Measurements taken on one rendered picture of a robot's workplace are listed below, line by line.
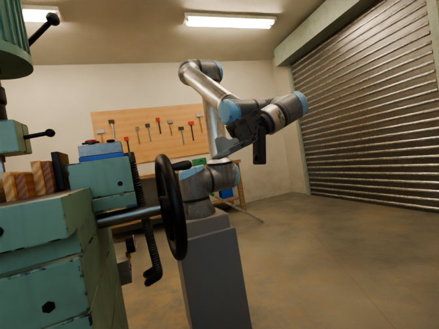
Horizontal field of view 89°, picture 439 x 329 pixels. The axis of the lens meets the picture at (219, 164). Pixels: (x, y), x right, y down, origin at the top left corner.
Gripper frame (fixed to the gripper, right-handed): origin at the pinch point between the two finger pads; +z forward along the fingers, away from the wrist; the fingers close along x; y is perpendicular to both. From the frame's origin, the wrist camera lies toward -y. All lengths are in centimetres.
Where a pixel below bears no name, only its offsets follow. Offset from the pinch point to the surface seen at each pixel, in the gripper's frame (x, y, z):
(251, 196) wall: -320, -144, -138
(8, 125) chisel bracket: 2.5, 28.9, 38.4
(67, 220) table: 24.3, 6.9, 33.0
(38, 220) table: 25.1, 8.7, 35.6
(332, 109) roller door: -183, -50, -258
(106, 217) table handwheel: 0.9, 1.6, 32.9
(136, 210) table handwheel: 0.9, -0.8, 26.1
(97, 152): 0.7, 16.4, 26.7
